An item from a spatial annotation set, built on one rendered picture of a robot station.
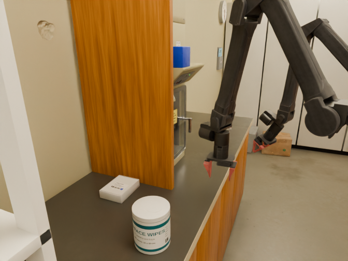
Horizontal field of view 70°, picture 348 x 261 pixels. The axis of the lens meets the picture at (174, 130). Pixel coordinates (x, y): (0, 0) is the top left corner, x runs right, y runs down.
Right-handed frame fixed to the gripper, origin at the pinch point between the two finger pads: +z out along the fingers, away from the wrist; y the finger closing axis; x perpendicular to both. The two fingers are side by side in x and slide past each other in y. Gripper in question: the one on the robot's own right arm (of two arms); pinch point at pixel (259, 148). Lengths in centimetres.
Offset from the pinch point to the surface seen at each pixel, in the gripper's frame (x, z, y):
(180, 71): -36, -32, 46
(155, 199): 3, -7, 77
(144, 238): 12, -3, 86
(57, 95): -64, -3, 88
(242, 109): -121, 123, -226
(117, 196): -14, 16, 79
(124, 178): -24, 22, 69
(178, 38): -59, -34, 31
